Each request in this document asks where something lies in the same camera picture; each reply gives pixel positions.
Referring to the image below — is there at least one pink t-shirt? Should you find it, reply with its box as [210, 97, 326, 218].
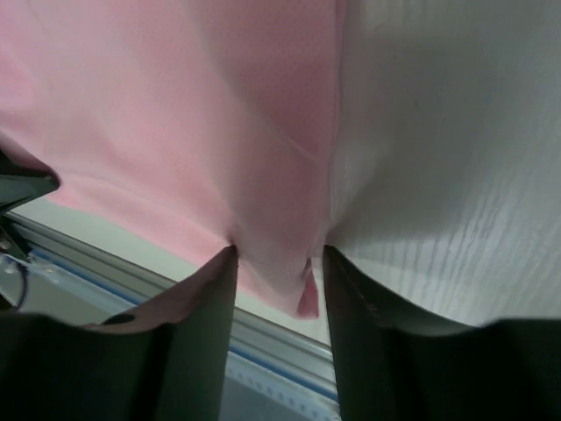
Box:
[1, 1, 345, 318]

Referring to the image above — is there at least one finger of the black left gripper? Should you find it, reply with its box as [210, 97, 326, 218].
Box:
[0, 152, 60, 215]

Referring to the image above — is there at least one white slotted cable duct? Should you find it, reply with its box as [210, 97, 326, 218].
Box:
[219, 352, 340, 420]

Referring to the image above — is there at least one aluminium mounting rail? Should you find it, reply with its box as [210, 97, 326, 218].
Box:
[0, 210, 338, 396]

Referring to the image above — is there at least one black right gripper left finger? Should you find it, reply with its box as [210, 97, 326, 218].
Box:
[1, 246, 238, 420]

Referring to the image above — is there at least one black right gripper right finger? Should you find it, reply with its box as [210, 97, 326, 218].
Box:
[323, 246, 560, 420]

